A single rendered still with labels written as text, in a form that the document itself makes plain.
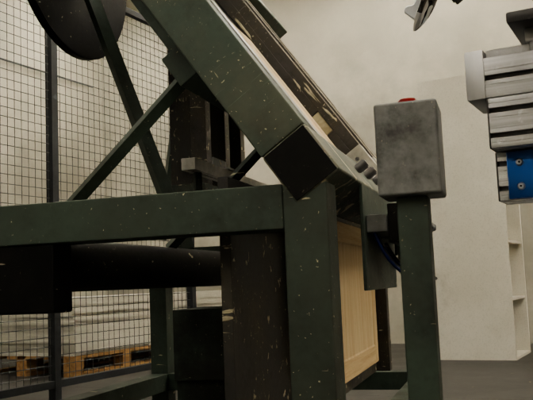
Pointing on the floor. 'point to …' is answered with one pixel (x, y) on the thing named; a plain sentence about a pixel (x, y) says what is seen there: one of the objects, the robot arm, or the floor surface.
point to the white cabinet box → (475, 240)
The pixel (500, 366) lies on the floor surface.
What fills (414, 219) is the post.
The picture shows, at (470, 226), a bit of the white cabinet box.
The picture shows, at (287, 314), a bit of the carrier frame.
